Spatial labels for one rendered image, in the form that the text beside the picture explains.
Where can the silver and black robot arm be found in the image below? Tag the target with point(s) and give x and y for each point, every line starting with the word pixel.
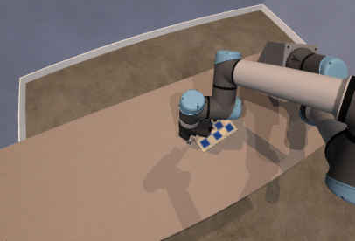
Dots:
pixel 320 82

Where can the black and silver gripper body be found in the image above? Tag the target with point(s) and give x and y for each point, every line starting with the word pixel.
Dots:
pixel 202 128

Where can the blue and cream chessboard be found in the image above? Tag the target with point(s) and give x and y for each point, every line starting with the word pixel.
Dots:
pixel 221 131

